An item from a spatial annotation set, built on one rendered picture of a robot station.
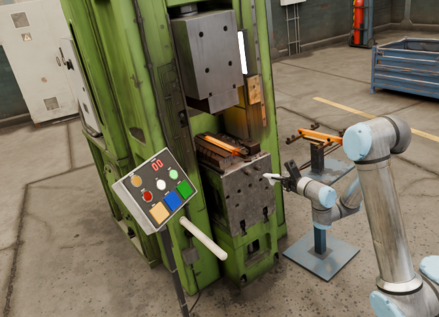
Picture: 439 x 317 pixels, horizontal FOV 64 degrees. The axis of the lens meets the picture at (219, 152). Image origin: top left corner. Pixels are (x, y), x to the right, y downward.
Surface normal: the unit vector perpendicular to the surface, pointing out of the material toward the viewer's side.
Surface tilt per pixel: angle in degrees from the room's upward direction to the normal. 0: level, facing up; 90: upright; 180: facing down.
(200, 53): 90
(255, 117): 90
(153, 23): 90
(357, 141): 83
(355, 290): 0
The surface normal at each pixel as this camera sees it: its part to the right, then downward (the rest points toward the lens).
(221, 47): 0.57, 0.28
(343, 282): -0.15, -0.89
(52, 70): 0.37, 0.35
